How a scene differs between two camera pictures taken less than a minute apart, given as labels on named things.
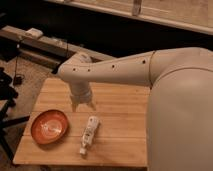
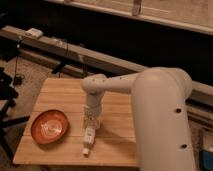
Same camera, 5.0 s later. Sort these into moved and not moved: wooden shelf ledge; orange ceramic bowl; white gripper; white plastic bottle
Moved: white gripper
Not moved: white plastic bottle; wooden shelf ledge; orange ceramic bowl
